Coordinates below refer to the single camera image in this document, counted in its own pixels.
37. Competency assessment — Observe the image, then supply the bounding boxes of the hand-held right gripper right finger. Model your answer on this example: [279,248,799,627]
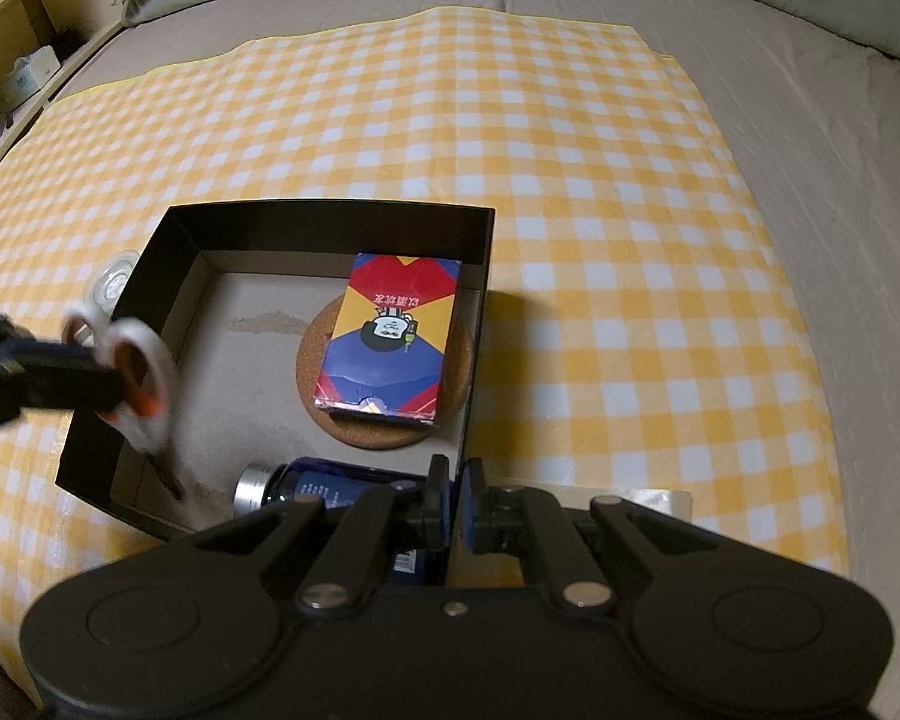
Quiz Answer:
[460,459,715,610]

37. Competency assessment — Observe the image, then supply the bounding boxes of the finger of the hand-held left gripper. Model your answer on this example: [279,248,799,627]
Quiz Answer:
[0,336,123,415]

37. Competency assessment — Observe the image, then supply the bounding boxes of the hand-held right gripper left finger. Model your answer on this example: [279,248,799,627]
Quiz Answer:
[193,456,452,610]

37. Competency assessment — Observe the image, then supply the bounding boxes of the round cork coaster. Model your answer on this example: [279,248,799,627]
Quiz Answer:
[298,295,475,452]

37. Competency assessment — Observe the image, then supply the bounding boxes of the white orange scissors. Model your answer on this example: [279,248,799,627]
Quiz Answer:
[60,304,188,501]

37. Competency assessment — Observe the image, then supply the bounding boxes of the dark blue bottle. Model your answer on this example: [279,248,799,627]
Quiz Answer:
[232,456,449,587]

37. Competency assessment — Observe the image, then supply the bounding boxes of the black cardboard box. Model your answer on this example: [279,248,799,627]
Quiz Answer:
[55,200,496,550]

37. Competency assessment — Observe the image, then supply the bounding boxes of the red blue card box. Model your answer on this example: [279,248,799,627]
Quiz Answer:
[313,253,463,429]

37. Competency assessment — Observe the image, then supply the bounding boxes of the yellow checked cloth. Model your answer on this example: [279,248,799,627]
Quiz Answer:
[0,4,854,698]

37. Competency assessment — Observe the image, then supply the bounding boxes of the white tissue box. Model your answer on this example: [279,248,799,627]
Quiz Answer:
[0,45,62,111]

